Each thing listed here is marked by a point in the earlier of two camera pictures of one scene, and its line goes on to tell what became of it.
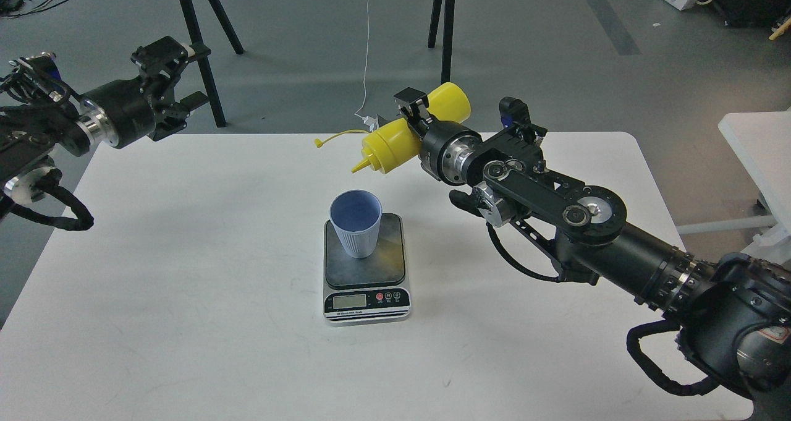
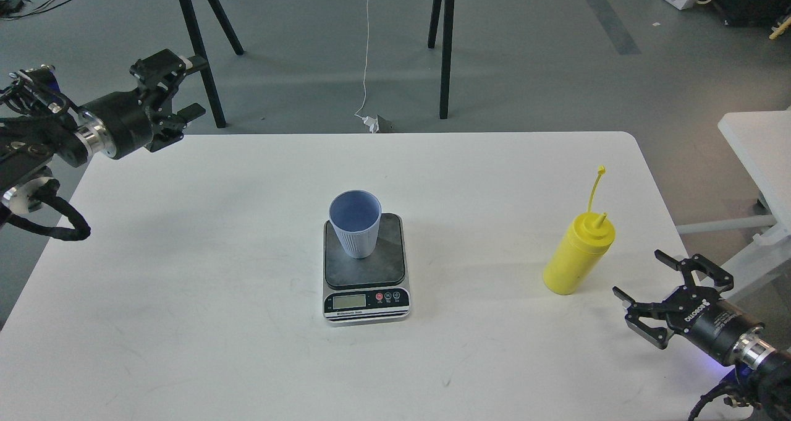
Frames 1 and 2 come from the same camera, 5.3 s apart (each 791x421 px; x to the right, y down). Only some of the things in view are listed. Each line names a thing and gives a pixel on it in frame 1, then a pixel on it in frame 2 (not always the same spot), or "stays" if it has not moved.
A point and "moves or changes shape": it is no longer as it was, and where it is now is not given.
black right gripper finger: (413, 106) to (723, 279)
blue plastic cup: (356, 215) stays
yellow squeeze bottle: (397, 143) moves or changes shape
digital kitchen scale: (368, 290) stays
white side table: (762, 141) stays
